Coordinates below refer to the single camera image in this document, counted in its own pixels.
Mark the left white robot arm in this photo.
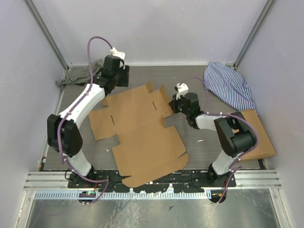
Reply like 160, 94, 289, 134
47, 52, 130, 189

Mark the aluminium corner post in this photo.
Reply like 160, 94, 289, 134
24, 0, 70, 70
232, 0, 276, 70

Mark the blue striped cloth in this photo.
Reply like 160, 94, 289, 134
204, 62, 257, 111

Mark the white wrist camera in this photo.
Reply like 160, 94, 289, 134
110, 47, 126, 69
174, 83, 189, 100

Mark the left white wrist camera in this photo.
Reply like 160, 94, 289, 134
110, 47, 126, 69

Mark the aluminium rail frame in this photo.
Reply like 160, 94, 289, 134
24, 170, 281, 190

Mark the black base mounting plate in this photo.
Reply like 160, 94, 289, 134
65, 170, 229, 193

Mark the folded brown cardboard box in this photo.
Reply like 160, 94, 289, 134
232, 109, 276, 161

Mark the grey striped cloth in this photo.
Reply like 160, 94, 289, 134
55, 59, 104, 90

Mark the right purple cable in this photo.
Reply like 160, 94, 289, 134
179, 76, 259, 205

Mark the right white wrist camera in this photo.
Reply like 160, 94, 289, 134
174, 83, 189, 100

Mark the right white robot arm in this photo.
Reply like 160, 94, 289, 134
169, 93, 259, 188

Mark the left aluminium corner post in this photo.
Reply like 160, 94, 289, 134
24, 0, 70, 70

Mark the white slotted cable duct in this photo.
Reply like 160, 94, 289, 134
33, 190, 211, 200

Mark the right aluminium corner post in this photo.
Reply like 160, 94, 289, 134
232, 0, 276, 70

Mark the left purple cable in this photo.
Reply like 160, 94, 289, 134
58, 36, 114, 205

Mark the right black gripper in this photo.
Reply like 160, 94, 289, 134
169, 93, 190, 116

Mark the purple cable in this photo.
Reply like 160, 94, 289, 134
58, 36, 114, 205
179, 76, 259, 205

